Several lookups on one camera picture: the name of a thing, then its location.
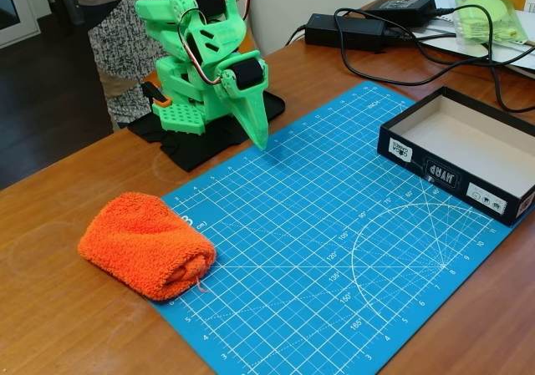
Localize orange terry cloth towel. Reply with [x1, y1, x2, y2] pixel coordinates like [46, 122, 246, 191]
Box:
[77, 191, 217, 302]

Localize black and orange table clamp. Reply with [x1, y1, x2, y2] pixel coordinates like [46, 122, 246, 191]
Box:
[140, 81, 172, 109]

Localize black power adapter brick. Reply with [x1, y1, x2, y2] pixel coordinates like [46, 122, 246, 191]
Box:
[365, 0, 437, 28]
[303, 13, 386, 53]

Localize person in speckled grey clothing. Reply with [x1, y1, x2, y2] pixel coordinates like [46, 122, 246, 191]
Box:
[70, 0, 248, 130]

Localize blue A3 cutting mat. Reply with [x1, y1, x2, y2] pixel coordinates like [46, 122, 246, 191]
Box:
[160, 80, 513, 375]

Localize black cardboard box tray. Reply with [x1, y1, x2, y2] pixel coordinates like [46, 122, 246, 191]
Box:
[376, 85, 535, 228]

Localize white framed glass door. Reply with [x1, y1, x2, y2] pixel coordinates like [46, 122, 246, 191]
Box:
[0, 0, 41, 50]

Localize clear bag with green parts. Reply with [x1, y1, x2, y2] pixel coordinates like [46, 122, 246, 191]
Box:
[453, 0, 529, 46]

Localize white paper sheets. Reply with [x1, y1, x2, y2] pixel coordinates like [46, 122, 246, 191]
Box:
[417, 0, 535, 79]

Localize red white black servo wire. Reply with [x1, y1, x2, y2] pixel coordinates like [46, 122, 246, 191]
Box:
[176, 6, 225, 86]

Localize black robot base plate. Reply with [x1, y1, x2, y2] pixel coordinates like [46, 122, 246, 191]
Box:
[127, 89, 287, 172]

